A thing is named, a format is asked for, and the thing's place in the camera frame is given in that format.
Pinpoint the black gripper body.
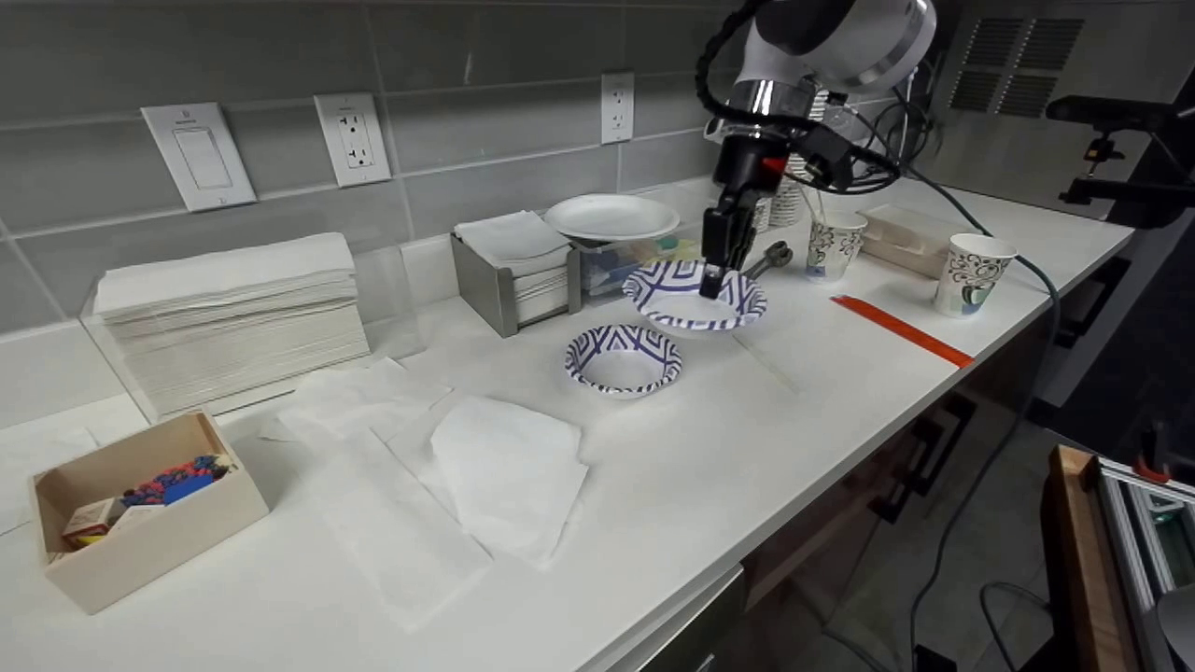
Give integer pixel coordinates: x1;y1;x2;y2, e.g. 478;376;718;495
700;136;789;249

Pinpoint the blue white paper bowl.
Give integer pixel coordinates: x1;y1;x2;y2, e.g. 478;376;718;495
624;258;768;338
563;324;683;401

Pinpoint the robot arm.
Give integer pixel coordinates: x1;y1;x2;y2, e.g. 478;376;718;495
694;0;938;299

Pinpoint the stack of white paper towels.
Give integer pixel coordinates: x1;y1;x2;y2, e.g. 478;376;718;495
85;233;369;420

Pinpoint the dark cylindrical tool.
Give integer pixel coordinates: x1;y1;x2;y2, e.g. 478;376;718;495
741;241;791;282

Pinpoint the patterned paper cup middle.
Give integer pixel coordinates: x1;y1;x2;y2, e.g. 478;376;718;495
806;212;865;278

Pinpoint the patterned paper cup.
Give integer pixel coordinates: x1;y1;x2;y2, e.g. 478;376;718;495
806;212;865;278
932;237;1015;315

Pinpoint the clear container with items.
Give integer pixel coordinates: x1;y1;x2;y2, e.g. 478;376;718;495
580;241;667;304

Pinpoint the orange strip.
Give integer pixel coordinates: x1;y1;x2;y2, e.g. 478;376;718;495
834;294;973;369

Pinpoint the plain white plate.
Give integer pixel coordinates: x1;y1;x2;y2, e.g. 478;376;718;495
546;195;680;242

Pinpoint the brown box of wooden stirrers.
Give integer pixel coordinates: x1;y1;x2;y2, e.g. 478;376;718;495
863;212;949;278

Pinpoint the metal napkin holder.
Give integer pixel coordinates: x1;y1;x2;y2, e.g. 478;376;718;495
448;208;580;338

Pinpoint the patterned paper cup right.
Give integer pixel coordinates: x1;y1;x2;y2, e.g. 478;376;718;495
932;237;1015;315

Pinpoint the loose white napkin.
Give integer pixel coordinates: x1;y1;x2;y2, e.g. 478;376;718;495
429;396;590;569

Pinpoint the flat white paper sheet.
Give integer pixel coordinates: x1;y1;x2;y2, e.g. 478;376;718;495
270;358;494;631

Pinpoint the cardboard box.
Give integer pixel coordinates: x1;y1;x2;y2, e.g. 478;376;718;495
28;414;270;614

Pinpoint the white wall outlet right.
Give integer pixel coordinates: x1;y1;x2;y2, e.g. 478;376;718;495
601;74;634;141

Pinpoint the white wall outlet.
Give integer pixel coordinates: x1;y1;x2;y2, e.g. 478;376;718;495
601;74;634;141
314;93;387;186

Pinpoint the black cable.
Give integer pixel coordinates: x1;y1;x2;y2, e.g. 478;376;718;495
868;106;1063;658

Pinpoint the white wall outlet left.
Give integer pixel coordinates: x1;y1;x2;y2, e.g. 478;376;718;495
314;93;387;186

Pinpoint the black camera stand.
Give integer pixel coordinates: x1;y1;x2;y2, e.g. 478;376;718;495
1046;74;1195;233

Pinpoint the wooden cart with metal frame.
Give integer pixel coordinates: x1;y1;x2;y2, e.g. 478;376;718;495
1040;445;1195;672

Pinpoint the white light switch plate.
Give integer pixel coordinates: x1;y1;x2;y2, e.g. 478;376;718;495
141;106;252;208

